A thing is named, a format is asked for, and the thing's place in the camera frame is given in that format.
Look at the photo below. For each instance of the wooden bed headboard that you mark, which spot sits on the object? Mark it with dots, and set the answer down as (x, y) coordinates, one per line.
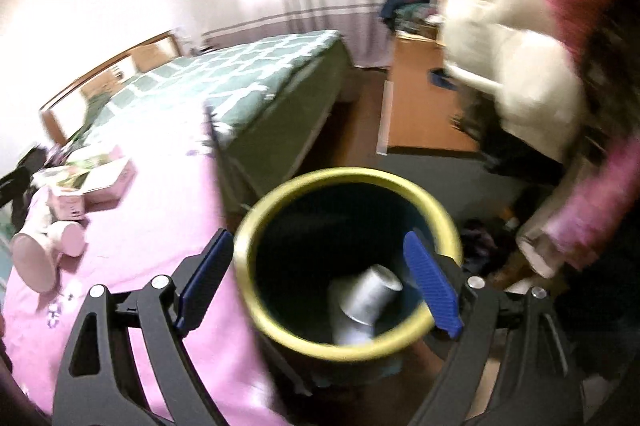
(150, 50)

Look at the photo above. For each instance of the wooden cabinet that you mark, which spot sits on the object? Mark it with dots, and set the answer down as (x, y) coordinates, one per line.
(420, 105)

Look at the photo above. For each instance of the pink white bottle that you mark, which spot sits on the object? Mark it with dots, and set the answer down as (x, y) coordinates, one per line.
(30, 258)

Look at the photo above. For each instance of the small pink box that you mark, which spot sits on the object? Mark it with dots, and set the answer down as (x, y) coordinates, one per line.
(67, 206)

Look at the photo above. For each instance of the blue slipper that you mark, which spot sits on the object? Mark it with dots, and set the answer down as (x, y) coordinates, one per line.
(442, 79)

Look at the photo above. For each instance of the green white packet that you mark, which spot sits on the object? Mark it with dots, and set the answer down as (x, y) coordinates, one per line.
(75, 165)

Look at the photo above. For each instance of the pile of dark blue clothes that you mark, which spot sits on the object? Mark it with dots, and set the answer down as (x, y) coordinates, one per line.
(405, 0)

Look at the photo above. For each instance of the white fluffy jacket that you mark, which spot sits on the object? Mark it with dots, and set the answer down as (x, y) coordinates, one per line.
(530, 80)

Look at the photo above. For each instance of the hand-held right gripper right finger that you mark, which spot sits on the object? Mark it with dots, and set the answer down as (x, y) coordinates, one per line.
(432, 286)

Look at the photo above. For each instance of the open pink box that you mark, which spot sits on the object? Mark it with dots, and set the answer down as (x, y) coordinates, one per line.
(112, 186)

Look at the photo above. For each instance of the person's left forearm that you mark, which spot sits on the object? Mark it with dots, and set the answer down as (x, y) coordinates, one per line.
(590, 216)

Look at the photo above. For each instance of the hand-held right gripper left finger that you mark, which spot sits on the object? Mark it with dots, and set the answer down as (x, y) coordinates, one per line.
(205, 276)

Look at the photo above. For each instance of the dark bin with yellow rim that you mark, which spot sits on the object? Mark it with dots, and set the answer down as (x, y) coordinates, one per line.
(345, 178)

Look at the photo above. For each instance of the green checked bedspread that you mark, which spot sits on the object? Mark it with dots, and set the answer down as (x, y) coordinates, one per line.
(240, 70)

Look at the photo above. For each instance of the black garment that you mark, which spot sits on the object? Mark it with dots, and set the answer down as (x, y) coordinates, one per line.
(515, 150)

